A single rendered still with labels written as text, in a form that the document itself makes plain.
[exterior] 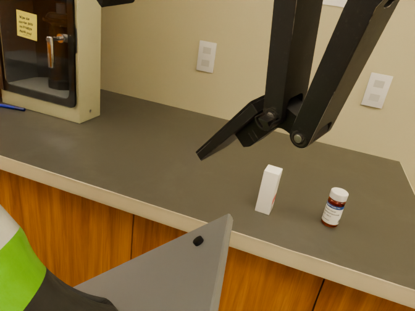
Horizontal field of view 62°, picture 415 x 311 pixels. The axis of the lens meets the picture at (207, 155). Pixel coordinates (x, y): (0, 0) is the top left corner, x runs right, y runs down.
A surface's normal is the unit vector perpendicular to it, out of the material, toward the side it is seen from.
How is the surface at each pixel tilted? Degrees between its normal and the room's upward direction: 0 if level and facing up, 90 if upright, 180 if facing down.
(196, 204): 0
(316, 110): 101
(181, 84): 90
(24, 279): 55
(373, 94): 90
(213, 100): 90
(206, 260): 42
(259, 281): 90
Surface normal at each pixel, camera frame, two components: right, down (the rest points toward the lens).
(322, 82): -0.70, 0.39
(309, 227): 0.11, -0.91
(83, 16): 0.94, 0.25
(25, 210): -0.33, 0.36
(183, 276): -0.55, -0.80
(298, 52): 0.72, 0.38
